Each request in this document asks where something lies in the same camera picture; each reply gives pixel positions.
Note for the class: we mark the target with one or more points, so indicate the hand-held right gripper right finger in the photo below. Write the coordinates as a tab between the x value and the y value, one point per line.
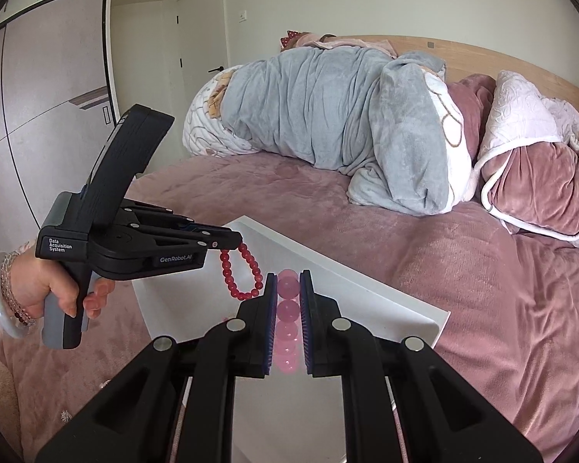
304	308

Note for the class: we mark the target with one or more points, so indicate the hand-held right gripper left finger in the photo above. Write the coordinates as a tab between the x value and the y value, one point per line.
271	308

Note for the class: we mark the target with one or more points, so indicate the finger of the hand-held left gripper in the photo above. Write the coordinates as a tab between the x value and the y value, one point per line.
164	216
207	240

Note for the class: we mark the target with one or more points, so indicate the white tray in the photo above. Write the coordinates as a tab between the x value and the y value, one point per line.
362	299

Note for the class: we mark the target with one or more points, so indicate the person's left hand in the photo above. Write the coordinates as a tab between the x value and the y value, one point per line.
34	279

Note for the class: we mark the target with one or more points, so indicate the grey sliding wardrobe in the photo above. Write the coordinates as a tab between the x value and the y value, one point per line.
48	82

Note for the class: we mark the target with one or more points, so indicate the white door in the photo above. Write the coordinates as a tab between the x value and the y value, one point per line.
205	58

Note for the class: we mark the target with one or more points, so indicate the grey and white folded quilt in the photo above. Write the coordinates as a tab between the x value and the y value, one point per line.
318	106

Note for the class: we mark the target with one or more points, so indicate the pink bed sheet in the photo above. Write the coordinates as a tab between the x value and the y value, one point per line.
487	299

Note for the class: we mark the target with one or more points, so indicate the pale jade bangle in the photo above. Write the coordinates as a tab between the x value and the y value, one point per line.
2	320

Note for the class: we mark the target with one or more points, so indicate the red dotted cloth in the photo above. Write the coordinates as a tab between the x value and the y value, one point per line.
289	39

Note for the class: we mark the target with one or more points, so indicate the pale pink cloth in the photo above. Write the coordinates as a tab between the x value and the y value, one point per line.
347	42

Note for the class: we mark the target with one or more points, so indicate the dusty pink pillow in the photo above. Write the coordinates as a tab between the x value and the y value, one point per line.
468	106

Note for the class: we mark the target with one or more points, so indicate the pink and white pillow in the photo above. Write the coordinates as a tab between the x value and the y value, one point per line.
535	178

